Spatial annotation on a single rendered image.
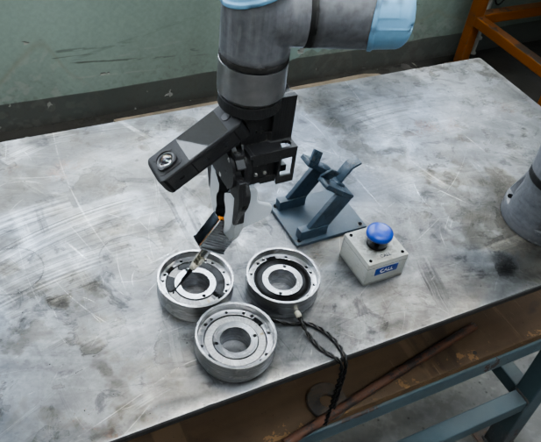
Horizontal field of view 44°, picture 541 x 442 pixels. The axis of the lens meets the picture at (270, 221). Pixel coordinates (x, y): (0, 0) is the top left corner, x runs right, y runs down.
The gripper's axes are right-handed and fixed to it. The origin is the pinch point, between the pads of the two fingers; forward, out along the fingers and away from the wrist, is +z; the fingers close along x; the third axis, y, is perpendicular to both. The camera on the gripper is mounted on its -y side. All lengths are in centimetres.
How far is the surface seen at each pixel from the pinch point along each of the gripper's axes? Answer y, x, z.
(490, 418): 64, -14, 69
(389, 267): 24.4, -6.9, 10.4
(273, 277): 8.0, -1.4, 11.7
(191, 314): -5.7, -4.2, 10.4
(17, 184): -20.9, 32.1, 12.9
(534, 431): 89, -14, 94
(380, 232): 23.6, -4.0, 5.7
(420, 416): 63, 2, 93
